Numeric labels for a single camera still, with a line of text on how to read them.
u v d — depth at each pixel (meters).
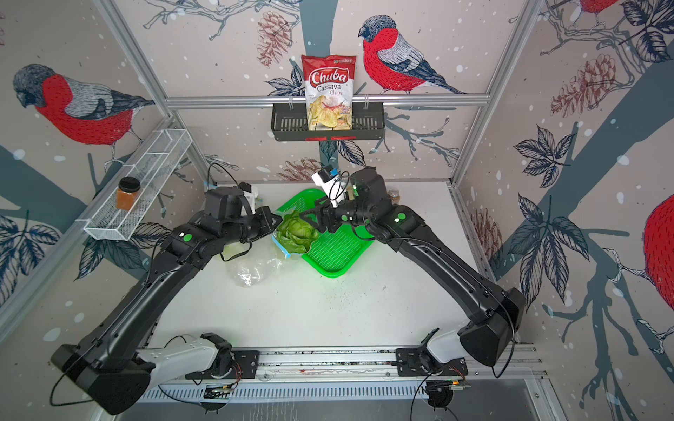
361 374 0.73
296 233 0.74
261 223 0.61
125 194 0.66
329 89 0.85
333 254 0.86
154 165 0.85
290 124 0.95
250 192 0.65
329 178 0.56
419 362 0.66
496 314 0.39
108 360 0.38
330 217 0.56
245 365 0.73
